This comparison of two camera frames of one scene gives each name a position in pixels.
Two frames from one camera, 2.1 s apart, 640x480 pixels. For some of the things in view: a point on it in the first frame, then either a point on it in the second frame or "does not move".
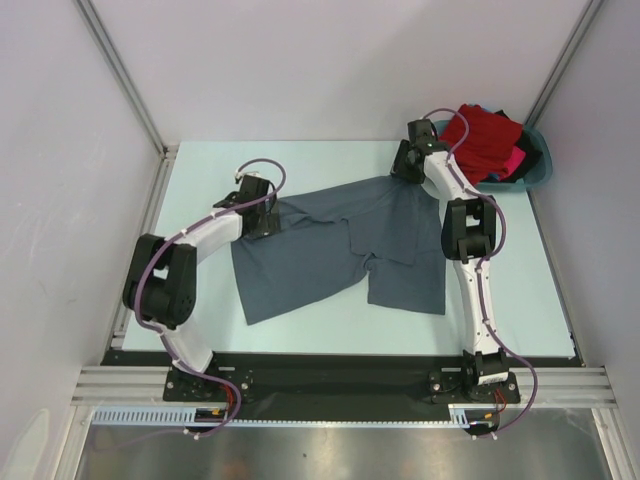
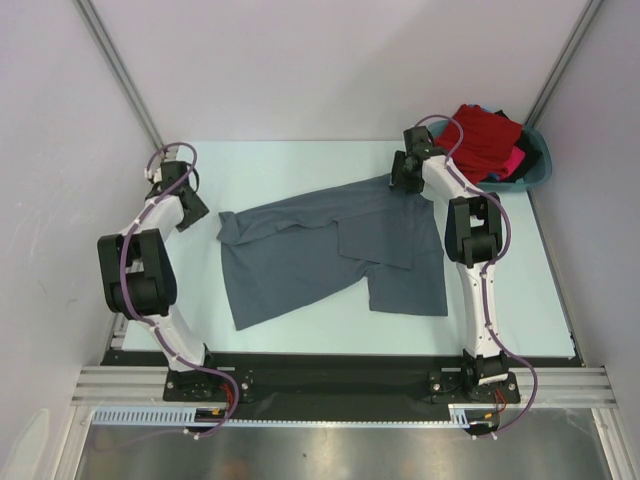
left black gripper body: x=268 y=224 -> x=199 y=211
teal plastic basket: x=538 y=175 does not move
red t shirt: x=491 y=138 does not move
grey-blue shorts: x=390 y=226 does not move
